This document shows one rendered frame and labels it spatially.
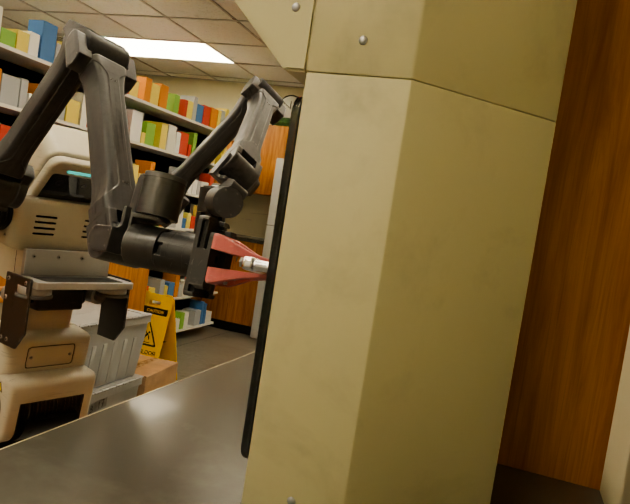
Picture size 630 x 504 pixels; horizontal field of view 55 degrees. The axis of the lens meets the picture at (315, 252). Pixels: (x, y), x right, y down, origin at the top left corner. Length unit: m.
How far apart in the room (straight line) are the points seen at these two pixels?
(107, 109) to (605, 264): 0.78
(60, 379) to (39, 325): 0.14
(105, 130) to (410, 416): 0.61
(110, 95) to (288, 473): 0.65
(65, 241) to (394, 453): 1.08
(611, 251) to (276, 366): 0.53
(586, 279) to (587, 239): 0.06
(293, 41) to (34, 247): 1.00
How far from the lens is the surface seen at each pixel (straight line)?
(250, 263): 0.70
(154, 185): 0.82
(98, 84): 1.06
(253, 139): 1.28
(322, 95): 0.64
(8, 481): 0.76
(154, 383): 3.60
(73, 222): 1.55
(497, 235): 0.69
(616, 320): 0.97
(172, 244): 0.78
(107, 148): 0.96
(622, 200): 0.97
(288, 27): 0.67
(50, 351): 1.60
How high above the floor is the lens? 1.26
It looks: 3 degrees down
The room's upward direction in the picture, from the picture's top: 9 degrees clockwise
